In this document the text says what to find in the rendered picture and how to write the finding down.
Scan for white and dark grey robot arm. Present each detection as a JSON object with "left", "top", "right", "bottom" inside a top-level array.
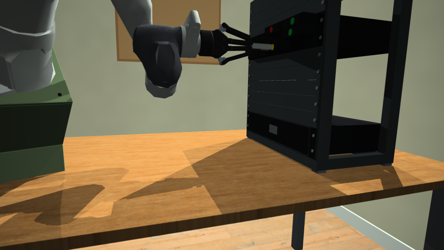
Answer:
[{"left": 0, "top": 0, "right": 201, "bottom": 99}]

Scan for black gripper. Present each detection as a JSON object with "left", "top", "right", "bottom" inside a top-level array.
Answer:
[{"left": 198, "top": 23, "right": 272, "bottom": 65}]

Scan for black equipment rack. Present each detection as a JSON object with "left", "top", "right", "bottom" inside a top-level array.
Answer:
[{"left": 246, "top": 0, "right": 413, "bottom": 174}]

